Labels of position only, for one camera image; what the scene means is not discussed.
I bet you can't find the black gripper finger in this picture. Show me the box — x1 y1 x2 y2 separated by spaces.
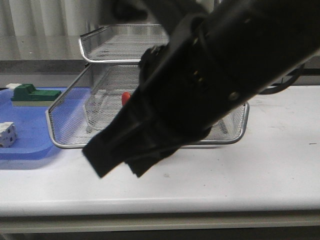
82 107 153 178

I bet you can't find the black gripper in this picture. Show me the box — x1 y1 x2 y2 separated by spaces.
122 12 251 178

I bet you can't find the silver mesh tray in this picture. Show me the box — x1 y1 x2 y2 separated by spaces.
78 24 169 64
44 63 250 150
83 89 133 133

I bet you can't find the red emergency stop button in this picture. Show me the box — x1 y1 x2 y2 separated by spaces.
121 91 131 106

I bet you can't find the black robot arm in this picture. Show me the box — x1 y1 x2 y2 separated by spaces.
82 0 320 177

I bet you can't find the blue plastic tray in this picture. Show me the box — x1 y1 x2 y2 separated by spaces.
0 86 86 161

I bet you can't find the grey back counter shelf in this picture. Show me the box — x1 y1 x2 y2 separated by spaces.
0 33 320 88

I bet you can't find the green terminal block module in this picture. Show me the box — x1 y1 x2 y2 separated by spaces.
5 83 62 107

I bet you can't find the white electrical connector block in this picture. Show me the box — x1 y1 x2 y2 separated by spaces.
0 122 18 148

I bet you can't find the silver metal rack frame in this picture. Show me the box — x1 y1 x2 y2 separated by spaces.
84 0 227 135

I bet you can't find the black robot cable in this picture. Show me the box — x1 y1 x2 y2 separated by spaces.
258 62 307 96

